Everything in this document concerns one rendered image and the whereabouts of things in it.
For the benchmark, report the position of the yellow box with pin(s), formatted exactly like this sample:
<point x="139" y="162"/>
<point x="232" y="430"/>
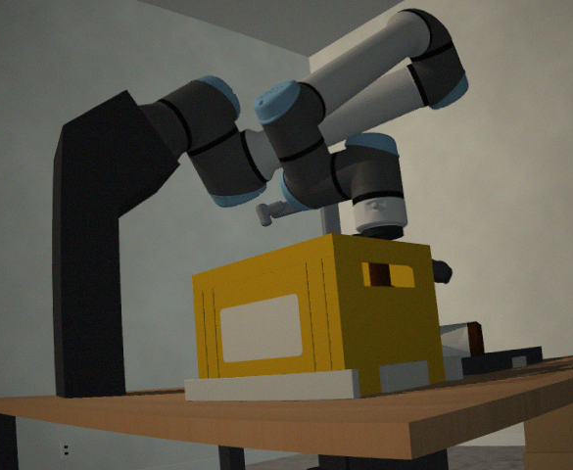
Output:
<point x="309" y="307"/>

